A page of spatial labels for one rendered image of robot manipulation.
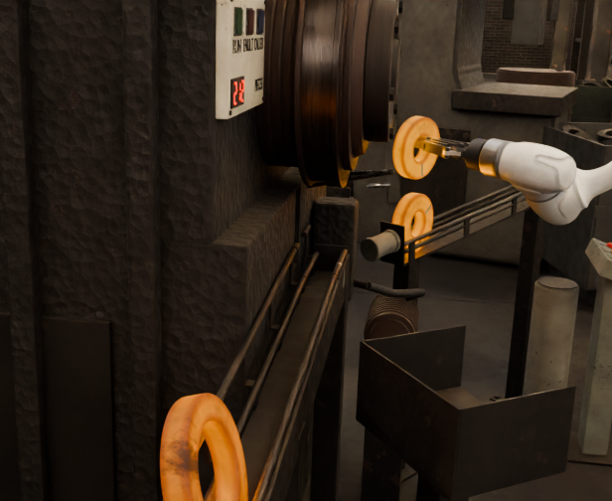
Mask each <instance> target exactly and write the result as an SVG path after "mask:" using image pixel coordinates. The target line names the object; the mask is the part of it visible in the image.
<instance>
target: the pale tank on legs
mask: <svg viewBox="0 0 612 501"><path fill-rule="evenodd" d="M584 4H585V8H584ZM593 5H594V0H577V3H576V12H575V20H574V29H573V38H572V46H571V55H570V64H569V70H570V71H572V72H574V73H575V74H576V72H577V76H575V79H576V80H585V72H586V63H587V55H588V47H589V38H590V30H591V22H592V13H593ZM583 12H584V16H583ZM582 21H583V25H582ZM581 29H582V33H581ZM580 38H581V39H580ZM579 46H580V50H579ZM578 55H579V59H578ZM577 63H578V66H577Z"/></svg>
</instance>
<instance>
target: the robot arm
mask: <svg viewBox="0 0 612 501"><path fill-rule="evenodd" d="M414 147H415V148H419V149H422V151H425V152H429V153H432V154H435V155H438V156H442V157H443V158H445V159H448V158H449V157H451V158H455V159H456V160H460V161H462V160H463V159H464V160H465V162H466V165H467V167H468V168H469V169H472V170H476V171H480V172H481V173H482V174H483V175H484V176H489V177H493V178H497V179H499V180H505V181H508V182H510V183H511V184H512V186H513V187H515V188H516V189H518V190H519V191H521V192H522V193H523V194H524V195H525V197H526V200H527V202H528V203H529V205H530V206H531V208H532V209H533V210H534V211H535V212H536V213H537V214H538V215H539V216H540V217H541V218H542V219H543V220H545V221H546V222H548V223H550V224H553V225H559V226H560V225H566V224H569V223H571V222H572V221H574V220H575V219H576V218H577V216H578V215H579V213H580V211H581V210H583V209H585V208H587V207H588V204H589V203H590V201H591V200H592V199H593V198H594V197H596V196H597V195H599V194H602V193H604V192H606V191H608V190H610V189H612V161H611V162H610V163H608V164H606V165H605V166H602V167H600V168H597V169H594V170H588V171H585V170H580V169H578V168H576V164H575V161H574V160H573V158H572V157H570V156H569V155H568V154H566V153H564V152H562V151H560V150H558V149H556V148H553V147H550V146H546V145H542V144H537V143H531V142H512V141H505V140H500V139H496V138H493V139H490V140H485V139H480V138H476V139H474V140H472V141H471V143H468V142H461V141H455V140H449V139H442V138H438V139H435V138H431V137H429V136H420V137H419V138H418V139H417V140H416V142H415V145H414Z"/></svg>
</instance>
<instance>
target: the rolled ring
mask: <svg viewBox="0 0 612 501"><path fill-rule="evenodd" d="M201 434H202V435H203V436H204V438H205V440H206V442H207V445H208V447H209V450H210V453H211V457H212V461H213V466H214V472H215V481H216V500H215V501H248V490H247V475H246V466H245V460H244V454H243V449H242V445H241V441H240V438H239V434H238V431H237V428H236V426H235V423H234V421H233V418H232V416H231V414H230V411H229V410H228V408H227V406H226V405H225V404H224V402H223V401H222V400H221V399H220V398H218V397H217V396H215V395H213V394H209V393H204V394H198V395H192V396H187V397H182V398H181V399H180V400H178V401H177V402H176V403H174V404H173V405H172V407H171V408H170V410H169V412H168V414H167V417H166V420H165V423H164V427H163V432H162V438H161V447H160V477H161V487H162V494H163V500H164V501H204V499H203V496H202V491H201V486H200V480H199V469H198V451H199V442H200V437H201Z"/></svg>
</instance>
